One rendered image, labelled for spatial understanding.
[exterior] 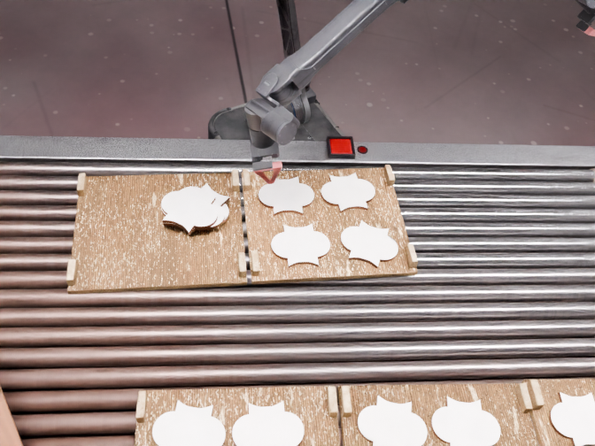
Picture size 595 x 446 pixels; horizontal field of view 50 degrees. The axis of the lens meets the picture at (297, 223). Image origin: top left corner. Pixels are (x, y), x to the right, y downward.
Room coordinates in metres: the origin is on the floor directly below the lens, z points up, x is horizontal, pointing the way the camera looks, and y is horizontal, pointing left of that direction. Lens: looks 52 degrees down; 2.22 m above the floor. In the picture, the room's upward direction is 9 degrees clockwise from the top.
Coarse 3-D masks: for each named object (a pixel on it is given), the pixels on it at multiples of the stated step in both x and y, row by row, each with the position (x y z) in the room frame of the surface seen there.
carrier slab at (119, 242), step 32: (96, 192) 1.02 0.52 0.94; (128, 192) 1.03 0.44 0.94; (160, 192) 1.05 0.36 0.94; (224, 192) 1.08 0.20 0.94; (96, 224) 0.92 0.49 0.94; (128, 224) 0.93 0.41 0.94; (160, 224) 0.95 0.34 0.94; (224, 224) 0.98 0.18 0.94; (96, 256) 0.83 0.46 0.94; (128, 256) 0.84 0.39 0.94; (160, 256) 0.85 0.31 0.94; (192, 256) 0.87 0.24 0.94; (224, 256) 0.88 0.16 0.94; (96, 288) 0.74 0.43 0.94; (128, 288) 0.75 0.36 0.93; (160, 288) 0.77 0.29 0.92
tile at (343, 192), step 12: (336, 180) 1.17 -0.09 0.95; (348, 180) 1.18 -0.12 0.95; (360, 180) 1.19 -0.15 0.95; (324, 192) 1.12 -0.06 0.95; (336, 192) 1.13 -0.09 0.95; (348, 192) 1.14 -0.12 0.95; (360, 192) 1.14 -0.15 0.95; (372, 192) 1.15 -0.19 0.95; (336, 204) 1.09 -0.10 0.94; (348, 204) 1.09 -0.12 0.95; (360, 204) 1.10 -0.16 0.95
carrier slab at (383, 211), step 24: (360, 168) 1.24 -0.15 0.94; (384, 192) 1.16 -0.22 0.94; (264, 216) 1.02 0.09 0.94; (288, 216) 1.03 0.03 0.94; (312, 216) 1.04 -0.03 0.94; (336, 216) 1.06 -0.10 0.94; (360, 216) 1.07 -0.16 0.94; (384, 216) 1.08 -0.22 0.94; (264, 240) 0.95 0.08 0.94; (336, 240) 0.98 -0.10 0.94; (408, 240) 1.01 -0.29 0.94; (264, 264) 0.88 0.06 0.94; (336, 264) 0.91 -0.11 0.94; (360, 264) 0.92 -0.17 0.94; (384, 264) 0.93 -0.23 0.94; (408, 264) 0.94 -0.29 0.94
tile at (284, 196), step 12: (276, 180) 1.14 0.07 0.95; (288, 180) 1.15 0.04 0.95; (264, 192) 1.09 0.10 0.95; (276, 192) 1.10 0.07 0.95; (288, 192) 1.10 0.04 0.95; (300, 192) 1.11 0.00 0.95; (312, 192) 1.12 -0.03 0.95; (264, 204) 1.05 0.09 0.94; (276, 204) 1.06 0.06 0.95; (288, 204) 1.06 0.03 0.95; (300, 204) 1.07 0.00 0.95
